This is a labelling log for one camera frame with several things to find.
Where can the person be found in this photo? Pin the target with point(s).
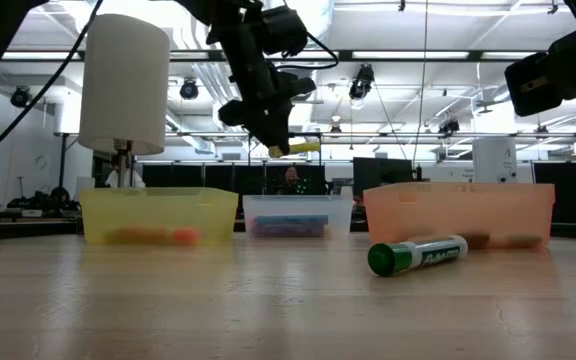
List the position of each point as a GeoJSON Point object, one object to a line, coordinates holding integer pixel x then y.
{"type": "Point", "coordinates": [113, 180]}
{"type": "Point", "coordinates": [292, 180]}

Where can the orange plastic bin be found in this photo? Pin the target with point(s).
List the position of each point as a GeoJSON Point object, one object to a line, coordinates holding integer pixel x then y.
{"type": "Point", "coordinates": [468, 210]}

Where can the clear plastic bin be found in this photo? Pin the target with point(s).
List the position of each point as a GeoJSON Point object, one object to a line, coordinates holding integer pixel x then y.
{"type": "Point", "coordinates": [298, 205]}

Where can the white lamp wooden base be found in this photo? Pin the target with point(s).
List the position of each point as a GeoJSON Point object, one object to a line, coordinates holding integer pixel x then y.
{"type": "Point", "coordinates": [128, 75]}

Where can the black ceiling spotlight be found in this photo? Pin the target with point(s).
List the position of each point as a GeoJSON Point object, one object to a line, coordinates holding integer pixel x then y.
{"type": "Point", "coordinates": [544, 127]}
{"type": "Point", "coordinates": [363, 80]}
{"type": "Point", "coordinates": [450, 126]}
{"type": "Point", "coordinates": [189, 90]}
{"type": "Point", "coordinates": [20, 96]}

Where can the black monitor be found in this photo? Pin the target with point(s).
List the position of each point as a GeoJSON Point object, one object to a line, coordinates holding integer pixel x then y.
{"type": "Point", "coordinates": [380, 175]}

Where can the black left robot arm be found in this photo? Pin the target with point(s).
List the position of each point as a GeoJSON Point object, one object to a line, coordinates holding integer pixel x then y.
{"type": "Point", "coordinates": [238, 30]}

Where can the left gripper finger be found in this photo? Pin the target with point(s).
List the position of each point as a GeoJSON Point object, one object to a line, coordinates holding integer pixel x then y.
{"type": "Point", "coordinates": [264, 137]}
{"type": "Point", "coordinates": [282, 137]}

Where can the yellow plastic bin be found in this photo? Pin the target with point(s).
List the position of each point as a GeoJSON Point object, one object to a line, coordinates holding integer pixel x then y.
{"type": "Point", "coordinates": [158, 210]}

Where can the yellow highlighter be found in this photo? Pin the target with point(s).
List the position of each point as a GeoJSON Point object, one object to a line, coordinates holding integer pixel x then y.
{"type": "Point", "coordinates": [305, 147]}

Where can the green Expo marker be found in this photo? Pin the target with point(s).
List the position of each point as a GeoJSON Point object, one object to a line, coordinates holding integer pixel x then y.
{"type": "Point", "coordinates": [418, 255]}

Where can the white box device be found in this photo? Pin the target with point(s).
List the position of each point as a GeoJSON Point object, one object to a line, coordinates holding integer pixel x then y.
{"type": "Point", "coordinates": [493, 162]}

